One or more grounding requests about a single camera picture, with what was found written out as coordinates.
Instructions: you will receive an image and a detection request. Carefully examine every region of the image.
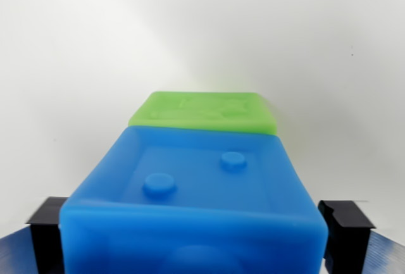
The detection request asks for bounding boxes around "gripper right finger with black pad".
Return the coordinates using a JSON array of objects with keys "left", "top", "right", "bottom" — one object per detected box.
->
[{"left": 317, "top": 200, "right": 405, "bottom": 274}]

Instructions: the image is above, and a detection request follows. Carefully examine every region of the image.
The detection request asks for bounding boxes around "green cube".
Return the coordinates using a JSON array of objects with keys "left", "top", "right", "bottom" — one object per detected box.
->
[{"left": 128, "top": 90, "right": 278, "bottom": 137}]

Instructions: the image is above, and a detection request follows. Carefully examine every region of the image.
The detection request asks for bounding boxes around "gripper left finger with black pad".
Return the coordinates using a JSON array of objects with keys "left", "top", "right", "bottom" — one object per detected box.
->
[{"left": 0, "top": 196, "right": 69, "bottom": 274}]

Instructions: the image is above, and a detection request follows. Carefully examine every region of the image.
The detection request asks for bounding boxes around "blue cube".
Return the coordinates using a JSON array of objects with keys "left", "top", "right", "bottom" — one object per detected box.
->
[{"left": 59, "top": 125, "right": 330, "bottom": 274}]

